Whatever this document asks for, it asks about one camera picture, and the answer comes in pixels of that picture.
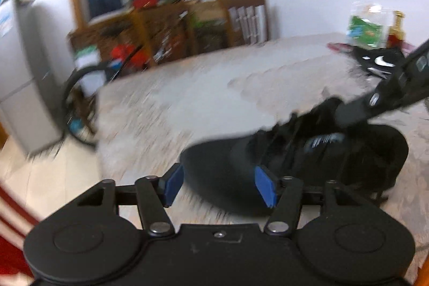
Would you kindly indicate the brown wooden chair far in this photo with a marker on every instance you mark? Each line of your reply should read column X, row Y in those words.
column 165, row 32

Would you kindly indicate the brown wooden chair near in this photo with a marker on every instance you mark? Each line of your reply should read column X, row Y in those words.
column 246, row 22

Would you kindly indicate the red box on sill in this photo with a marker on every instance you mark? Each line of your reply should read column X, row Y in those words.
column 144, row 4

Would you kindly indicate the wooden bench under window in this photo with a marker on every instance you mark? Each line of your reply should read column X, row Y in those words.
column 104, row 34

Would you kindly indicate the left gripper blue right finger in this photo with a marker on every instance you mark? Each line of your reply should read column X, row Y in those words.
column 267, row 185

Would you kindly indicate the amber glass bottle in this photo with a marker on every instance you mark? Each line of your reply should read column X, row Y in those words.
column 396, row 34

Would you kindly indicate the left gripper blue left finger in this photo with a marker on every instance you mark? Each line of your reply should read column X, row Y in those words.
column 170, row 184

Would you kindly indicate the red handled pliers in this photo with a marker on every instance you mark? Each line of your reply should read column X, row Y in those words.
column 343, row 48

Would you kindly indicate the brown wooden chair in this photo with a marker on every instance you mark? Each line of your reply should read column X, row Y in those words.
column 246, row 22
column 165, row 32

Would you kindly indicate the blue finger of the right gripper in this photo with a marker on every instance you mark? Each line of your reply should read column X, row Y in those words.
column 353, row 112

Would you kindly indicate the green snack bag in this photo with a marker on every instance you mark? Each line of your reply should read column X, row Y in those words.
column 367, row 25

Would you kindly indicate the silver refrigerator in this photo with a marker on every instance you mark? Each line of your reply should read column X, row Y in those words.
column 30, row 96

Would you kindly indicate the red wooden chair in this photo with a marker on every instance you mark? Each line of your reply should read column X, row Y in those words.
column 16, row 222

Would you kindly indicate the black bicycle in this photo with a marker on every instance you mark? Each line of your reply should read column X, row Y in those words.
column 79, row 94

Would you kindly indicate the black sneaker with white swoosh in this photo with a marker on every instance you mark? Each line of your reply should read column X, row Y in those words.
column 311, row 147

